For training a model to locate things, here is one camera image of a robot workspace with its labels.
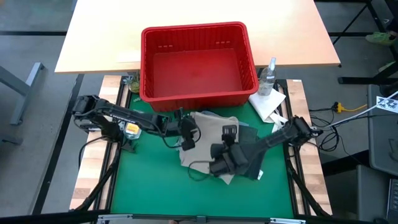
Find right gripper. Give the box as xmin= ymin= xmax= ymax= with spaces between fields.
xmin=208 ymin=142 xmax=250 ymax=178

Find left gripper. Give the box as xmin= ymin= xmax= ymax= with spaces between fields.
xmin=167 ymin=107 xmax=199 ymax=142

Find dark green garment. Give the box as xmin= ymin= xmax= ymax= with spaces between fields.
xmin=238 ymin=124 xmax=266 ymax=179

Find beige trousers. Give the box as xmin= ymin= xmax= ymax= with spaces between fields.
xmin=177 ymin=111 xmax=241 ymax=186

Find red plastic laundry basket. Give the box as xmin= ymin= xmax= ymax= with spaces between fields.
xmin=139 ymin=21 xmax=260 ymax=112

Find orange label plastic package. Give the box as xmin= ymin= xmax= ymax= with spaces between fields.
xmin=123 ymin=122 xmax=142 ymax=140

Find white cloth bag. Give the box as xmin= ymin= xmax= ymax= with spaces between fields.
xmin=248 ymin=88 xmax=295 ymax=133

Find white paper sheet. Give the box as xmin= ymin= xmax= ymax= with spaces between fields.
xmin=115 ymin=51 xmax=142 ymax=63

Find green table mat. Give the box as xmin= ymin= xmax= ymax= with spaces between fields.
xmin=110 ymin=93 xmax=295 ymax=218

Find clear spray bottle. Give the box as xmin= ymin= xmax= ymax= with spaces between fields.
xmin=256 ymin=57 xmax=277 ymax=97

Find light wooden table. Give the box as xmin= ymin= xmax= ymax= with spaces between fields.
xmin=54 ymin=0 xmax=341 ymax=75

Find aluminium bar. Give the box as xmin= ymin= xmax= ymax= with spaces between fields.
xmin=96 ymin=213 xmax=307 ymax=224

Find yellow power plug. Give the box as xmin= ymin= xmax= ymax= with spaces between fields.
xmin=334 ymin=101 xmax=368 ymax=113

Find dark grey box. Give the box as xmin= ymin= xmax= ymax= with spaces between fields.
xmin=323 ymin=164 xmax=389 ymax=222

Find grey cabinet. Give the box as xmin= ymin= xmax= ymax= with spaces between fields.
xmin=367 ymin=83 xmax=398 ymax=177

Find grey metal stand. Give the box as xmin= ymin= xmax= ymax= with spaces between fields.
xmin=0 ymin=62 xmax=46 ymax=126

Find white logo tag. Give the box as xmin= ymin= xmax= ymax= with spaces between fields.
xmin=376 ymin=95 xmax=398 ymax=113

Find person's green shoe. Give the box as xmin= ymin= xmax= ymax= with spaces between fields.
xmin=365 ymin=30 xmax=396 ymax=47

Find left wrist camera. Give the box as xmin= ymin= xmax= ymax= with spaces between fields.
xmin=181 ymin=138 xmax=197 ymax=152

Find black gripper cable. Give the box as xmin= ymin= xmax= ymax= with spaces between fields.
xmin=187 ymin=160 xmax=216 ymax=182
xmin=161 ymin=124 xmax=202 ymax=150

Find black cable bundle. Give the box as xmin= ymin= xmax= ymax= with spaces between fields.
xmin=309 ymin=107 xmax=343 ymax=153

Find black aluminium table frame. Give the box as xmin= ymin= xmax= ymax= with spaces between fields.
xmin=70 ymin=74 xmax=332 ymax=218

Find black desk frame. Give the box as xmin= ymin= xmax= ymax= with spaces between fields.
xmin=328 ymin=0 xmax=398 ymax=85

